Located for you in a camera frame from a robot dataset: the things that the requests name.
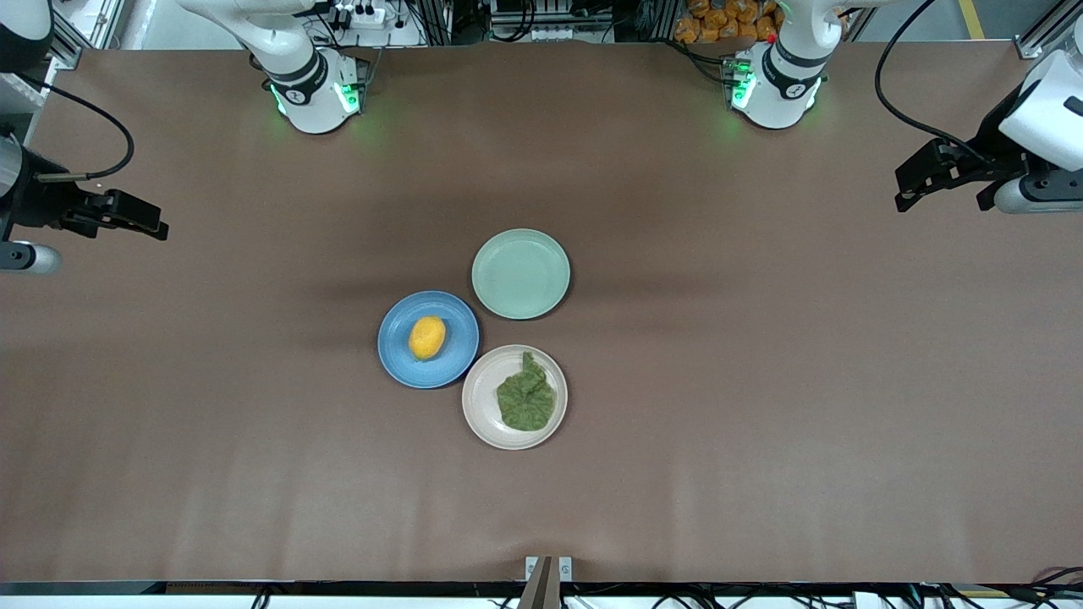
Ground black table edge rail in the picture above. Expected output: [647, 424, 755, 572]
[0, 580, 1083, 598]

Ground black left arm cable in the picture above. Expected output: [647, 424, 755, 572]
[874, 0, 998, 167]

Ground grey table edge bracket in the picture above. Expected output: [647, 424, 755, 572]
[518, 556, 574, 609]

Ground blue plate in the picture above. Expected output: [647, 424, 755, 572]
[377, 291, 481, 390]

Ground orange snack bags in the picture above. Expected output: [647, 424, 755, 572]
[673, 0, 784, 45]

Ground aluminium frame profile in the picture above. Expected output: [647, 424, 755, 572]
[49, 0, 128, 70]
[1014, 0, 1083, 60]

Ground green lettuce leaf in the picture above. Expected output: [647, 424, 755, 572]
[496, 351, 557, 432]

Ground yellow lemon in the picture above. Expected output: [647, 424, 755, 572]
[409, 316, 447, 361]

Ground pale green plate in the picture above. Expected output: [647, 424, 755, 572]
[471, 228, 571, 321]

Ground white power strip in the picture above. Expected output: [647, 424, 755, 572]
[333, 3, 388, 29]

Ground beige plate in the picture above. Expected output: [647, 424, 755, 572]
[462, 344, 569, 450]

